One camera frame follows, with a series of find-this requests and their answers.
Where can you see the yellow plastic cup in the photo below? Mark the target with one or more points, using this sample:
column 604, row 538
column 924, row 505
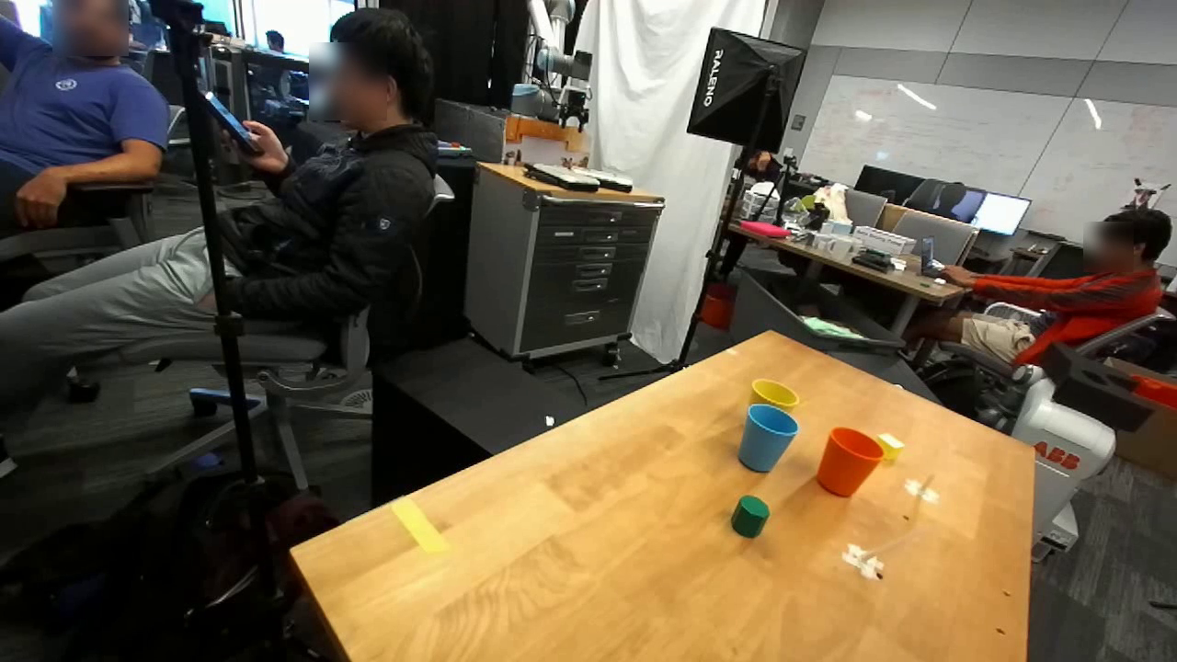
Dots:
column 773, row 391

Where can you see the orange plastic cup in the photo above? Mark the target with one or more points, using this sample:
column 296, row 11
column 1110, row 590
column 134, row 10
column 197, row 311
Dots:
column 848, row 460

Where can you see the white ABB robot base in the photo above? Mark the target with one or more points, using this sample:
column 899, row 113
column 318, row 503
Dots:
column 1067, row 444

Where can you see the grey drawer cabinet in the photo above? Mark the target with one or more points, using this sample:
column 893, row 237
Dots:
column 554, row 271

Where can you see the blue plastic cup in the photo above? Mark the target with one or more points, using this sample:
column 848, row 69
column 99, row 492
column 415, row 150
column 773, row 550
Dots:
column 766, row 436

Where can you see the cardboard box on cabinet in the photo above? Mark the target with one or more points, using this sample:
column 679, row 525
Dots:
column 544, row 141

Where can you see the green cylinder block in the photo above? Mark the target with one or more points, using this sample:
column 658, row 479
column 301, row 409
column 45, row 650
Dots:
column 751, row 512

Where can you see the yellow tape strip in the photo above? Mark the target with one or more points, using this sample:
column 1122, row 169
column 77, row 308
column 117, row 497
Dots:
column 415, row 521

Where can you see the grey office chair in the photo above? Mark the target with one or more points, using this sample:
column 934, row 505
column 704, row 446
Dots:
column 276, row 374

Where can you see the person in black jacket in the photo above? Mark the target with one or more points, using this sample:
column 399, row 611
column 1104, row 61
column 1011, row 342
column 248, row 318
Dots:
column 328, row 237

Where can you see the white hanging sheet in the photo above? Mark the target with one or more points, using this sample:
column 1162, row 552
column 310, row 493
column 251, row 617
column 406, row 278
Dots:
column 647, row 69

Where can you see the black softbox light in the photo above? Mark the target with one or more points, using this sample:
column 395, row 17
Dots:
column 744, row 88

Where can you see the yellow cube block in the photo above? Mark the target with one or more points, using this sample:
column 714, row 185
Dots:
column 893, row 446

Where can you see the white plastic connector piece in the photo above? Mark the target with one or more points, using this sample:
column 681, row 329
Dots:
column 862, row 561

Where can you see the clear plastic stick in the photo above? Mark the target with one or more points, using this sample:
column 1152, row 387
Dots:
column 920, row 492

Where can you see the black tripod stand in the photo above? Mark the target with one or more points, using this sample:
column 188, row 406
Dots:
column 242, row 596

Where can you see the person in red shirt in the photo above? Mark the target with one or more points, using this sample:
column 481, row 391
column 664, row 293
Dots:
column 1122, row 284

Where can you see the person in blue shirt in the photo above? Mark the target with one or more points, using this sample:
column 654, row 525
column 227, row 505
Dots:
column 70, row 113

